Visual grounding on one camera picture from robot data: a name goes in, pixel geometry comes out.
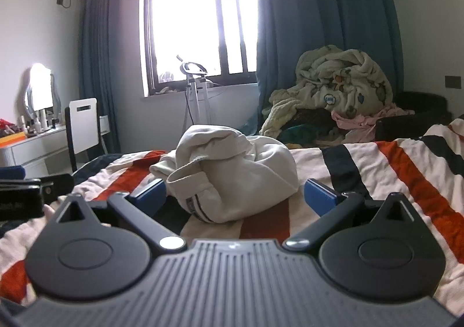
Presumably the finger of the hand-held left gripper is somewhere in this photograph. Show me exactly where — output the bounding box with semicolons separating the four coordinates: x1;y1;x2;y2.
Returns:
0;165;25;181

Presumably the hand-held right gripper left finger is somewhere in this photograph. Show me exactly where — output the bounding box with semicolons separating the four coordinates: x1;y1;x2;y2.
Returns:
54;180;185;254

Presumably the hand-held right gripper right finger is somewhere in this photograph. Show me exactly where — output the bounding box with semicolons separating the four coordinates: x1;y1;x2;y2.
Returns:
283;178;424;252

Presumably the white sock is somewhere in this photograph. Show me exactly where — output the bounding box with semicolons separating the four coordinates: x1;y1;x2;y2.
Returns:
149;124;299;223

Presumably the person's left hand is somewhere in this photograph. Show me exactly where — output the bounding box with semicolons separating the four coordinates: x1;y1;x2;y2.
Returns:
43;195;69;221

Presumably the white dressing table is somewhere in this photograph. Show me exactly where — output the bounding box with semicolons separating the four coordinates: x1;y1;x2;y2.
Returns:
0;126;109;177

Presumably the row of cosmetic bottles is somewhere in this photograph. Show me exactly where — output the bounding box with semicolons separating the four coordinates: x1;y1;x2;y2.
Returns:
18;113;61;136

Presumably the striped blanket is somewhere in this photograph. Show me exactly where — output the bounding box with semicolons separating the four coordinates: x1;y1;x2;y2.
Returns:
0;123;464;313

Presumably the white desk with black legs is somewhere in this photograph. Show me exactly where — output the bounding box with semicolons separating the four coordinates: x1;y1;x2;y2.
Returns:
64;98;104;172

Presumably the wavy vanity mirror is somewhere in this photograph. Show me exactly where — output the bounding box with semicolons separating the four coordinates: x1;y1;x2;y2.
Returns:
25;63;58;115

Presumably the pile of cream printed blankets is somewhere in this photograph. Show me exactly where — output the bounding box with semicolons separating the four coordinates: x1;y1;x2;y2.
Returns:
260;45;394;149

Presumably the garment steamer stand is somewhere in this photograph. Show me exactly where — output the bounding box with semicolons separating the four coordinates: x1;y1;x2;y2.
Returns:
176;55;213;130

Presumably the black sofa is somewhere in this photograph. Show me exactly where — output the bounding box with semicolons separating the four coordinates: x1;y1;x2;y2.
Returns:
373;91;454;142

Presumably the blue curtain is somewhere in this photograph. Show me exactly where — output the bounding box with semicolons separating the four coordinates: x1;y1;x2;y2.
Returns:
250;0;405;132
78;0;122;155

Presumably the dark framed window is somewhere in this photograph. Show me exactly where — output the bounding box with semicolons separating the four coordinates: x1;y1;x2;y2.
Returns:
142;0;260;97

